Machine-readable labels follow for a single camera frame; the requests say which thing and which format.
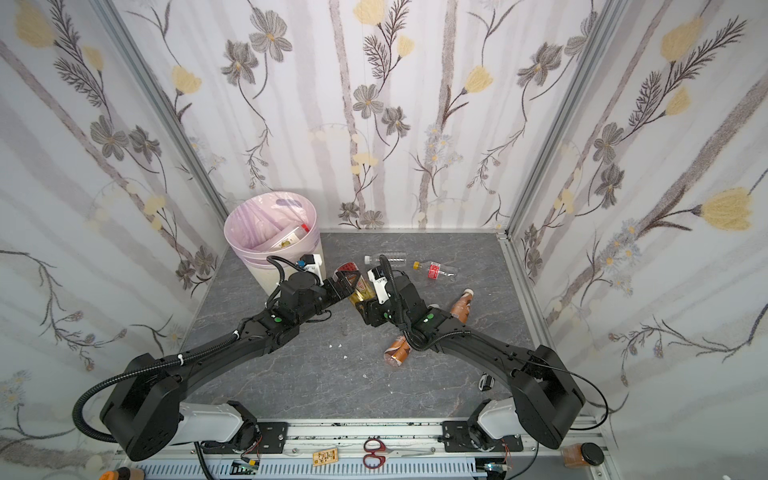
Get yellow red label bottle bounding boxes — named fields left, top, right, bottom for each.
left=350, top=267, right=376, bottom=306

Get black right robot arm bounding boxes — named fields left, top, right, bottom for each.
left=355, top=277, right=586, bottom=450

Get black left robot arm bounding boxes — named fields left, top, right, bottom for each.
left=100, top=271, right=360, bottom=461

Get cream waste bin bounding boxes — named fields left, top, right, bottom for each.
left=223, top=191, right=327, bottom=295

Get brown coffee drink bottle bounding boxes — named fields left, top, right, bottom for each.
left=384, top=335, right=411, bottom=367

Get small brown tea bottle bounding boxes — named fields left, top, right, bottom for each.
left=450, top=288, right=474, bottom=324

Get small yellow tag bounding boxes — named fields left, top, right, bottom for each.
left=312, top=448, right=339, bottom=467

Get amber jar black lid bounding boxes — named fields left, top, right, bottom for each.
left=561, top=442, right=605, bottom=469

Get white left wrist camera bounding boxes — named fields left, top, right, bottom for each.
left=297, top=253, right=325, bottom=281

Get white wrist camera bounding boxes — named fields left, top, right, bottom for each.
left=368, top=267, right=390, bottom=305
left=297, top=253, right=325, bottom=281

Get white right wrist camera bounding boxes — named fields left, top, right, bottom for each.
left=368, top=267, right=390, bottom=305

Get red handled scissors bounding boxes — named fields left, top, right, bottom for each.
left=362, top=437, right=436, bottom=470

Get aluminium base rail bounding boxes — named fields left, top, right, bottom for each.
left=107, top=418, right=619, bottom=479

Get black corrugated cable conduit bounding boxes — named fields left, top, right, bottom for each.
left=71, top=335, right=238, bottom=445

